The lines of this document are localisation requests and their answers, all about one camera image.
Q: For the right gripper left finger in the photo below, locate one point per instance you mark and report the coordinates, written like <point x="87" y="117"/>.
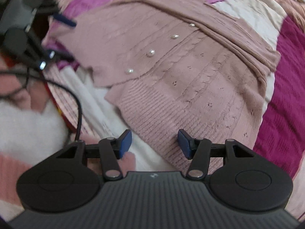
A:
<point x="111" y="150"/>

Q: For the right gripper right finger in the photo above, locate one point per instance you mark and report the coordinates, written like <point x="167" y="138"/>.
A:
<point x="196" y="150"/>

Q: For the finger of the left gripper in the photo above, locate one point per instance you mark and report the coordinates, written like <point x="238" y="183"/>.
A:
<point x="56" y="56"/>
<point x="64" y="20"/>

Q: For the pink knit cardigan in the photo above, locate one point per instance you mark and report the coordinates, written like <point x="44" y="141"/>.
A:
<point x="157" y="66"/>

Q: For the purple pink patchwork quilt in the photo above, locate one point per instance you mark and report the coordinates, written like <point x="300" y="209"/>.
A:
<point x="281" y="135"/>

